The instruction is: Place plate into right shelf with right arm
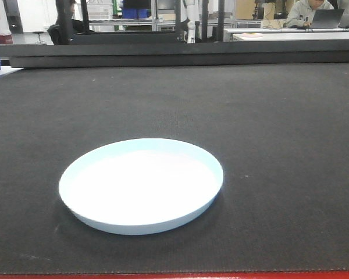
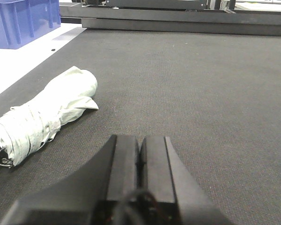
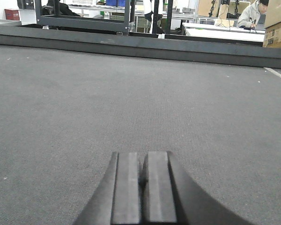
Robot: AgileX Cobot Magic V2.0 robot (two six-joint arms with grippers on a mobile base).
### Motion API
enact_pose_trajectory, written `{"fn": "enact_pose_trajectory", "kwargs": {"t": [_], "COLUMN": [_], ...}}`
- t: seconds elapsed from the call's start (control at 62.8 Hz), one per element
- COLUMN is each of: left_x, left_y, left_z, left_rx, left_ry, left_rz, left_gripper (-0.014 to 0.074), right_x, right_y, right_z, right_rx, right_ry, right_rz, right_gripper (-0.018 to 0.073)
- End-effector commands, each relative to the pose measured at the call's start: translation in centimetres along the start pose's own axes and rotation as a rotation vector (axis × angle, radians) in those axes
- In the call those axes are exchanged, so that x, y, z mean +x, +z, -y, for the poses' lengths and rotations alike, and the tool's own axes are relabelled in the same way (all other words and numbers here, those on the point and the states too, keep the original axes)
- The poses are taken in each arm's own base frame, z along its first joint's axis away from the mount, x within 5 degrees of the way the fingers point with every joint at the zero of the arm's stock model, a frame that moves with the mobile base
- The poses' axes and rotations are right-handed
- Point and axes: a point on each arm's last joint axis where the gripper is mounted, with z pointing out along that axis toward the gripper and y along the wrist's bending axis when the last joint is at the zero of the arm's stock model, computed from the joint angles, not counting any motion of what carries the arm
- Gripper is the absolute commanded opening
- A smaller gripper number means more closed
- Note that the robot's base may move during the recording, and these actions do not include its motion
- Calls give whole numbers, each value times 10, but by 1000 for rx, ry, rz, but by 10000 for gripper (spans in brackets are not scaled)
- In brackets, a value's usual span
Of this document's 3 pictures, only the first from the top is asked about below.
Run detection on light blue round tray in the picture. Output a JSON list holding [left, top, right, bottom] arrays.
[[59, 138, 224, 235]]

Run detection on blue bins on far shelf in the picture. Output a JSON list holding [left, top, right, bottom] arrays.
[[122, 8, 149, 19]]

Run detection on black fabric table mat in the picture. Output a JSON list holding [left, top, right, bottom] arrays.
[[0, 63, 349, 277]]

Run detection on white background desk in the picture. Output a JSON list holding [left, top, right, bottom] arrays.
[[223, 28, 349, 42]]

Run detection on black office chair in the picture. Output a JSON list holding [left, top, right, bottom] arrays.
[[47, 24, 61, 45]]

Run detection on seated person in grey hoodie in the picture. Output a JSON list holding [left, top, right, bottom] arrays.
[[286, 0, 334, 28]]

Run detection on grey open laptop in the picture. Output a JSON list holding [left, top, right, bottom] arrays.
[[297, 9, 344, 29]]

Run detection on red box on left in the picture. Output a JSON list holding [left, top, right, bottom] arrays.
[[0, 34, 13, 44]]

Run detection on black metal frame rail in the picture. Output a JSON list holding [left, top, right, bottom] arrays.
[[0, 40, 349, 69]]

